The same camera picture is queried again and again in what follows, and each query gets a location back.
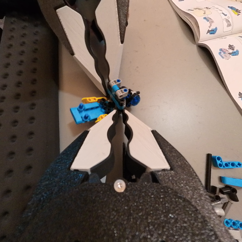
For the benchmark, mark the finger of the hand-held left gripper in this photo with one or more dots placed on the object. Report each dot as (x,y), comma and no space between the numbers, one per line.
(79,47)
(111,28)

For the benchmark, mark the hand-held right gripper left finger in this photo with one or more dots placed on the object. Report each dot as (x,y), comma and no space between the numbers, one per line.
(92,151)

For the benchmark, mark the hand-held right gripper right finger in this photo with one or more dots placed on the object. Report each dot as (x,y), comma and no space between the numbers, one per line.
(147,151)

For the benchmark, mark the blue and yellow toy chassis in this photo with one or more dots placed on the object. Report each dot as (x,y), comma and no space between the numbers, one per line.
(85,111)

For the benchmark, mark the blue beam block black pins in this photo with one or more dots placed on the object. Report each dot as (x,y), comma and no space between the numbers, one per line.
(111,90)

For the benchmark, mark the grey desk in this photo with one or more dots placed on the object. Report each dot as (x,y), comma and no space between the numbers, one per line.
(170,113)

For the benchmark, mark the pile of small building pieces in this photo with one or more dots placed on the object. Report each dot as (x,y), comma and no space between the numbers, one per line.
(219,162)

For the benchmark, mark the black perforated panel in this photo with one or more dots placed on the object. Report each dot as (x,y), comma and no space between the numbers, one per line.
(22,94)

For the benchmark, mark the instruction booklet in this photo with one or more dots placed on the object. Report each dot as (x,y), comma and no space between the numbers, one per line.
(226,56)

